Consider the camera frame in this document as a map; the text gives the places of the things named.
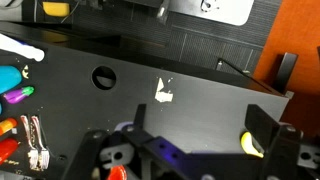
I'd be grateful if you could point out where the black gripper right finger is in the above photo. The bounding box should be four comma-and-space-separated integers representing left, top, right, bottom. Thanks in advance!
244, 103, 281, 153

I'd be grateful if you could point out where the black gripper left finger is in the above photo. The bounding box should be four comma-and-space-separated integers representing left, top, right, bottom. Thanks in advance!
134, 103, 148, 130

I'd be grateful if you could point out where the yellow toy banana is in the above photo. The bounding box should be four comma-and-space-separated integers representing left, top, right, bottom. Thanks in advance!
240, 131, 265, 159

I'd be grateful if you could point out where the small tan toy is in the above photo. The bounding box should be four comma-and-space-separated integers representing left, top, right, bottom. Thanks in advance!
154, 76, 175, 104

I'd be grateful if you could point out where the silver fork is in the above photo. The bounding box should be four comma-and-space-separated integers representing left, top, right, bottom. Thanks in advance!
30, 115, 51, 171
19, 114, 40, 170

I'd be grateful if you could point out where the small torn paper crumb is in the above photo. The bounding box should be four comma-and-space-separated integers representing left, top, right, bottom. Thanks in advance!
21, 64, 30, 80

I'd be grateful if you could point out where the purple toy eggplant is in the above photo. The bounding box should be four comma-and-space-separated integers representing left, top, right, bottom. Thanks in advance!
3, 85, 36, 105

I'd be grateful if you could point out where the orange sauce bottle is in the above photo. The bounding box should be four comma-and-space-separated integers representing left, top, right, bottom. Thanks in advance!
0, 117, 18, 137

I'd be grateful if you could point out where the white toothpaste tube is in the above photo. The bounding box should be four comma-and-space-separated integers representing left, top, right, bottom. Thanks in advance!
0, 33, 46, 63

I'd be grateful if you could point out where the red plastic cup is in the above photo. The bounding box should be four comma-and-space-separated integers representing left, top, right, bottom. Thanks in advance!
0, 137, 20, 167

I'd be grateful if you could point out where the yellow sponge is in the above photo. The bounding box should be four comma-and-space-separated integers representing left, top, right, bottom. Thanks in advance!
41, 1, 71, 18

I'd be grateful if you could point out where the blue plastic cup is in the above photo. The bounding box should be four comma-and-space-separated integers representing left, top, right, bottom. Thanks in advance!
0, 65, 23, 95

